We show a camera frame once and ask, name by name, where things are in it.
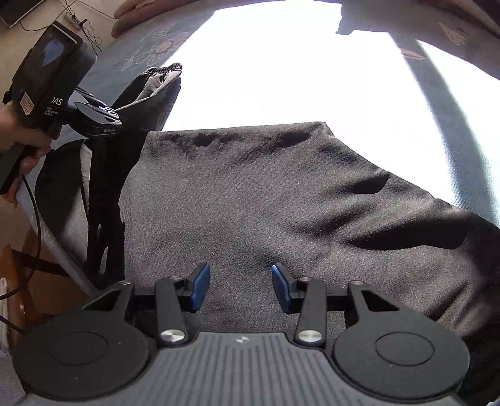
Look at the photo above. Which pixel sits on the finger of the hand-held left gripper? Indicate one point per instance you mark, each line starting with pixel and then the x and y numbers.
pixel 90 97

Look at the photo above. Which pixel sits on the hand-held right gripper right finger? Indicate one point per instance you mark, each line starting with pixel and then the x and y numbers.
pixel 283 287

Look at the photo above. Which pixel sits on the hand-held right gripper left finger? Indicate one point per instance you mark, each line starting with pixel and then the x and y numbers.
pixel 199 287

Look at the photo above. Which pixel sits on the person's left hand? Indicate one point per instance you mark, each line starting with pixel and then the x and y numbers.
pixel 27 140

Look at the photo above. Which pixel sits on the white power strip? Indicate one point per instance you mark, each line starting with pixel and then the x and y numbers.
pixel 72 17

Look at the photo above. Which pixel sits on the folded floral quilt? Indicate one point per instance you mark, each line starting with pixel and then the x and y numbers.
pixel 156 11

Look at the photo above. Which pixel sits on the wall television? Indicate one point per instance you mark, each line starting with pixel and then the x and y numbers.
pixel 17 9

